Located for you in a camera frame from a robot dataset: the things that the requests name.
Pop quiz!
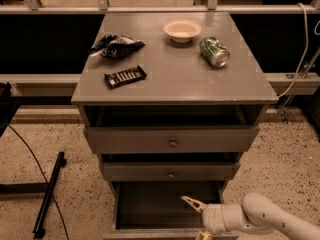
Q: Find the white hanging cable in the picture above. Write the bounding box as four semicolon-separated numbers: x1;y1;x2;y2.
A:
277;2;320;99

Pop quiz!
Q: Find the green soda can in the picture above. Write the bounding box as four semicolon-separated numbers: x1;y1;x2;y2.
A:
199;36;230;68

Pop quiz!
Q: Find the black floor cable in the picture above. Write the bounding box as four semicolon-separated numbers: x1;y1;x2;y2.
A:
7;123;70;240

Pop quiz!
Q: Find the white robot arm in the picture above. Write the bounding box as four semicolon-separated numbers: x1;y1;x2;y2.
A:
181;192;320;240

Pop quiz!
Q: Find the grey drawer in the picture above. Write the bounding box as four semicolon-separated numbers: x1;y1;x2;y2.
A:
102;180;240;240
100;153;240;182
84;105;259;154

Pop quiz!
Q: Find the grey top drawer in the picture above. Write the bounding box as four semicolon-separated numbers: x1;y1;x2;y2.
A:
84;105;259;154

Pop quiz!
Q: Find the grey bottom drawer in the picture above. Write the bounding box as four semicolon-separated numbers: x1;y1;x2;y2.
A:
102;180;240;240

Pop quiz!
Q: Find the grey wooden drawer cabinet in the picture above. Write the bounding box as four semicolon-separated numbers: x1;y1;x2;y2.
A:
70;11;279;192

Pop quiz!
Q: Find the black candy bar wrapper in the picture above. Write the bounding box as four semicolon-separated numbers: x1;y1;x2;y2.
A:
104;65;147;89

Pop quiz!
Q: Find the black metal stand leg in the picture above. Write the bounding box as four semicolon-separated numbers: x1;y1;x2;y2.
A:
0;152;67;239

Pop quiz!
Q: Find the black crumpled chip bag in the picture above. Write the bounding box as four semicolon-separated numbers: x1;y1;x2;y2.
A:
89;34;145;59

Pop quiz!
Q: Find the black equipment at left edge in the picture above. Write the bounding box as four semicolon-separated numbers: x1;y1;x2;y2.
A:
0;83;19;137

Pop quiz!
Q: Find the metal railing frame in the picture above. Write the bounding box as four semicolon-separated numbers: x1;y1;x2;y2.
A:
1;0;319;117

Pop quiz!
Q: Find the grey middle drawer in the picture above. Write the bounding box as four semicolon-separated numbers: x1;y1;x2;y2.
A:
100;153;240;182

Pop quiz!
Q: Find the white paper bowl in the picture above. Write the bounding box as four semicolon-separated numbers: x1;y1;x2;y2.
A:
163;19;201;43

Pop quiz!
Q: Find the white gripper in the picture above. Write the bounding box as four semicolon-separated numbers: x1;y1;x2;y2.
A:
181;196;248;240

